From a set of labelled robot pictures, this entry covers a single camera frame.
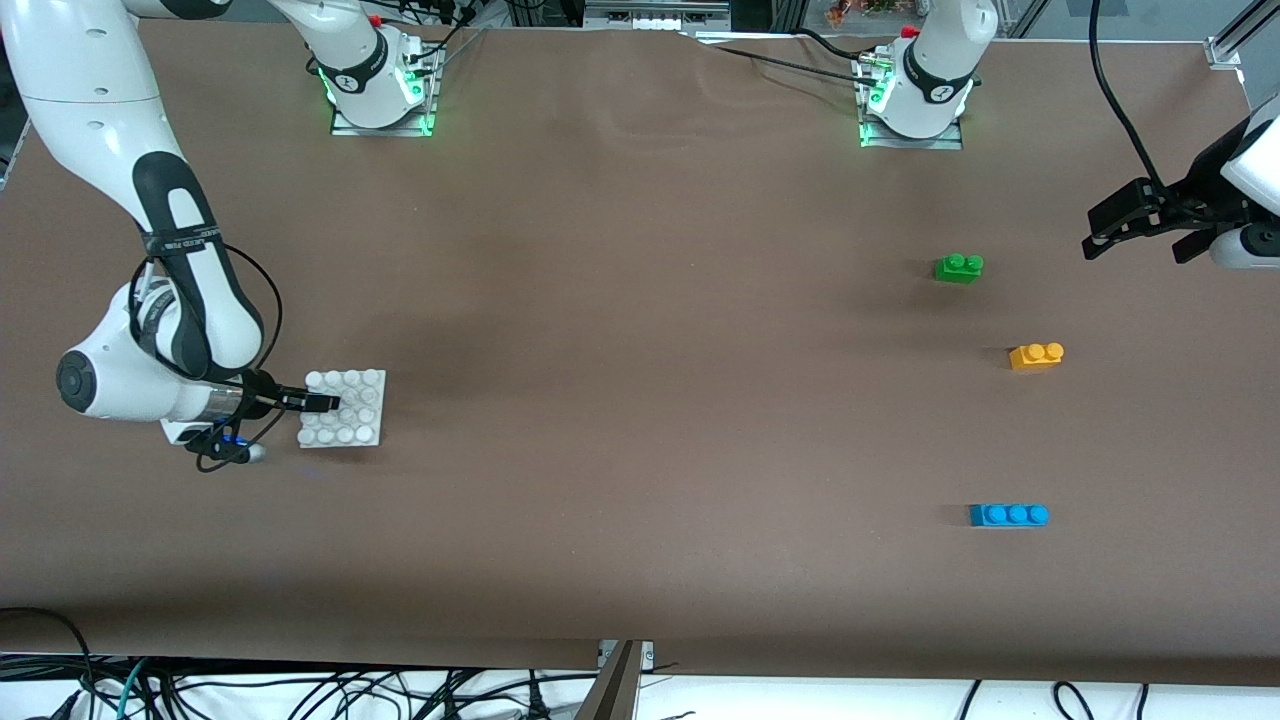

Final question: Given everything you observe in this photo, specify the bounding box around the white studded base plate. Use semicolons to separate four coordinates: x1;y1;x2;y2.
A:
298;368;387;449

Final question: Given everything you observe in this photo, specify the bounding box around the blue three-stud block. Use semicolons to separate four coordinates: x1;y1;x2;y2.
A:
968;503;1050;529

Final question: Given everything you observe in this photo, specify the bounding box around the diagonal aluminium profile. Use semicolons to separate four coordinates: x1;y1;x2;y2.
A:
1215;0;1280;63

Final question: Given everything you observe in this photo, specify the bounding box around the brown table cover sheet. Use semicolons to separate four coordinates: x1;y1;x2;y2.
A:
0;18;1280;689

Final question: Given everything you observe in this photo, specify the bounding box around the aluminium support beam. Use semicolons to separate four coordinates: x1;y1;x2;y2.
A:
575;640;646;720

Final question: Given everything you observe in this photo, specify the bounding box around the grey box behind table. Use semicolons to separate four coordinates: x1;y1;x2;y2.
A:
585;0;731;31

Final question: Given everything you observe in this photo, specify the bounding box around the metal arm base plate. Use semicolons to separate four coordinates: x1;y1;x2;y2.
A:
330;95;435;138
858;118;964;151

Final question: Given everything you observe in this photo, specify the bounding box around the looped black floor cable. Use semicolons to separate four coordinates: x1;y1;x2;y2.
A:
0;607;96;720

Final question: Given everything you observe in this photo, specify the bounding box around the teal floor cable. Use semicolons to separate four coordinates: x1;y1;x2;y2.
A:
118;658;151;720

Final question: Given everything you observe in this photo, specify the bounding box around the short black table cable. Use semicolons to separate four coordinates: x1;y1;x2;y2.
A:
795;28;881;61

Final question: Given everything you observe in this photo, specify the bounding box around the long black table cable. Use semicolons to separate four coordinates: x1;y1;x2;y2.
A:
712;44;873;77

